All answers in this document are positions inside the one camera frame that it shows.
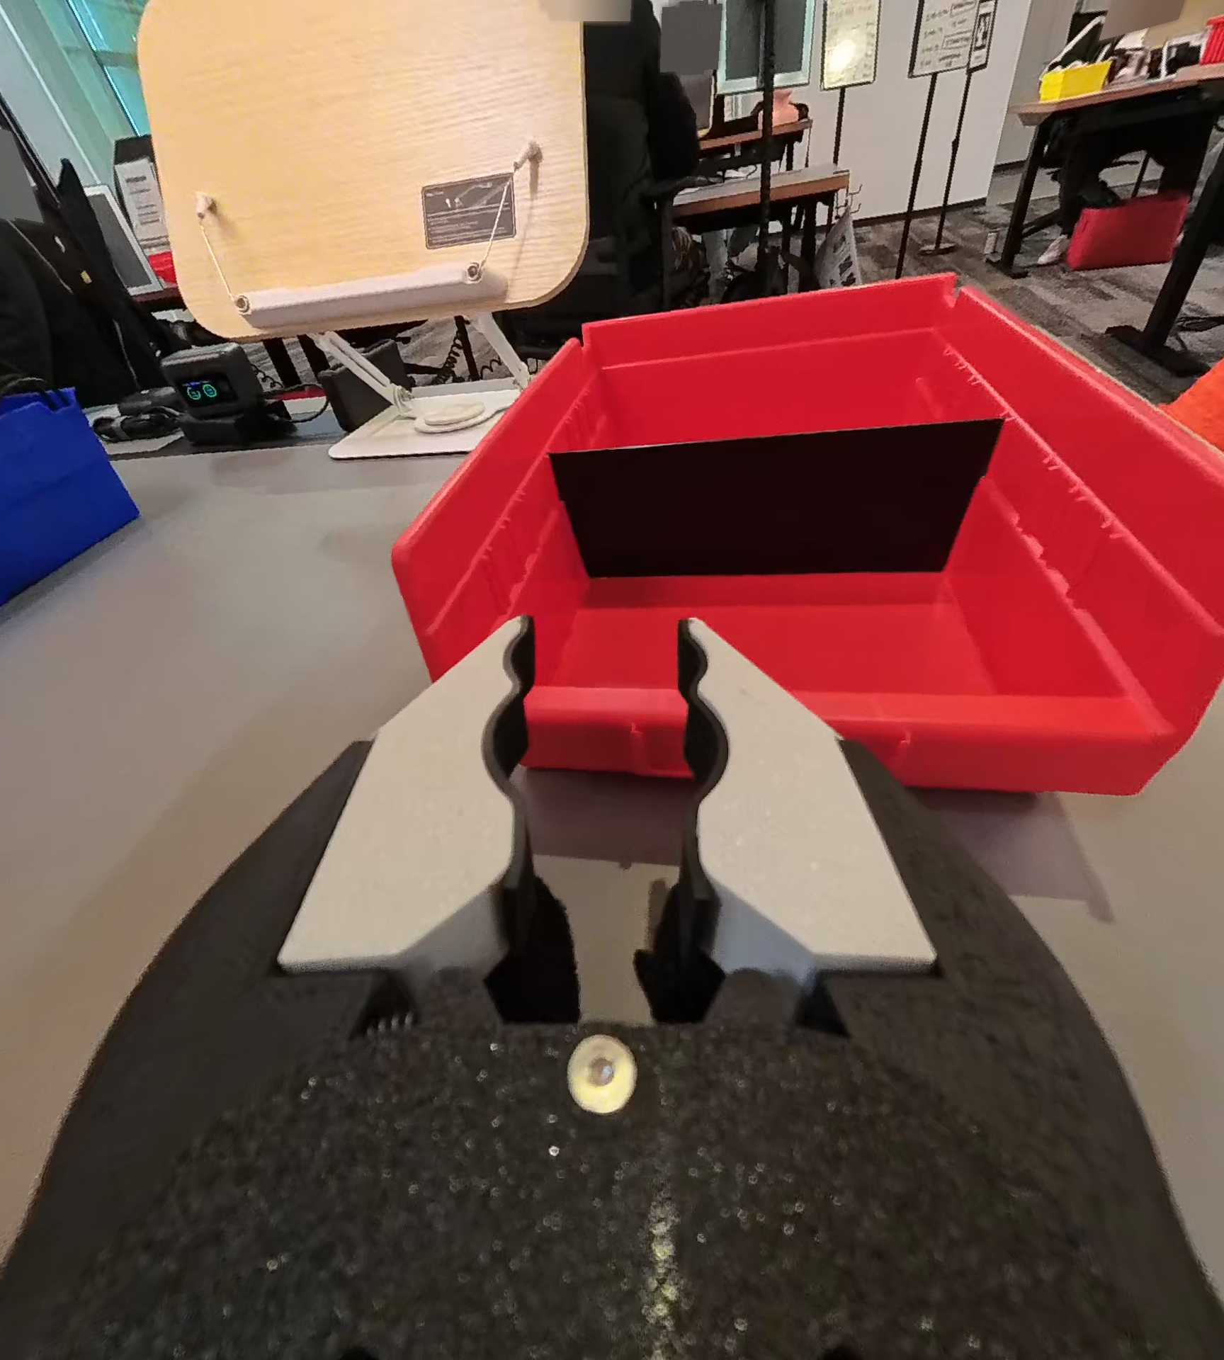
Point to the wooden background table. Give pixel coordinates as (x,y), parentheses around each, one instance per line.
(761,186)
(1154,90)

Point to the wooden book stand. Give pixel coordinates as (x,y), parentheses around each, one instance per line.
(357,138)

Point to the white sign on pole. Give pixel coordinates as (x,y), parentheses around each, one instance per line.
(952,37)
(851,42)

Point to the grey desk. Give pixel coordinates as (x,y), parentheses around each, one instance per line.
(197,638)

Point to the yellow plastic bin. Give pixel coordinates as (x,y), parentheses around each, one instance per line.
(1074,83)

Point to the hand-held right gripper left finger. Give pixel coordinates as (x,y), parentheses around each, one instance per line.
(410,849)

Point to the red plastic bin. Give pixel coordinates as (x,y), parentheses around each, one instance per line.
(995,659)

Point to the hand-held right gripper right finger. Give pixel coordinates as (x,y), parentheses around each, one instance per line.
(803,849)

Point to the red fabric bag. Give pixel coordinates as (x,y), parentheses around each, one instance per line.
(1128,231)

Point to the black device with green display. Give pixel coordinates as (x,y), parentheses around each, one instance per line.
(213,388)

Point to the black power adapter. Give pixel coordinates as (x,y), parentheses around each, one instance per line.
(357,388)

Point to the black bin divider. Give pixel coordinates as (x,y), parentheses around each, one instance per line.
(782,500)

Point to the blue plastic bin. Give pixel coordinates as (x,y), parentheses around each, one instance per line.
(16,510)

